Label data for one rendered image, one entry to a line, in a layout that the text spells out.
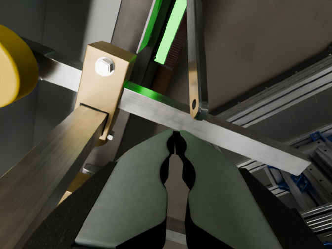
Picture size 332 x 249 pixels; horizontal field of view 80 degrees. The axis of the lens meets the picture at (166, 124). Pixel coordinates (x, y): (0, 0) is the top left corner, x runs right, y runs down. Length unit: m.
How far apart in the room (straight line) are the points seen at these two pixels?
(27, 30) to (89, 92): 0.27
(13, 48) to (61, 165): 0.12
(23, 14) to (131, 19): 0.20
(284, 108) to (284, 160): 0.73
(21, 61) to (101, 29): 0.27
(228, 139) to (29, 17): 0.42
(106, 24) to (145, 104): 0.27
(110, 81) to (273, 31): 1.02
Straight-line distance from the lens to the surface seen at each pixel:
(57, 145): 0.20
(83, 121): 0.24
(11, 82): 0.24
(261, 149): 0.32
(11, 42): 0.25
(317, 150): 1.07
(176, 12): 0.38
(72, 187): 0.40
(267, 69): 1.22
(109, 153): 0.51
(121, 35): 0.40
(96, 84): 0.26
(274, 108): 1.04
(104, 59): 0.24
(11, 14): 0.46
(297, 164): 0.36
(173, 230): 0.45
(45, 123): 0.63
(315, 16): 1.27
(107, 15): 0.49
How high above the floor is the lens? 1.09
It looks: 62 degrees down
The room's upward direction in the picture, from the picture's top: 175 degrees counter-clockwise
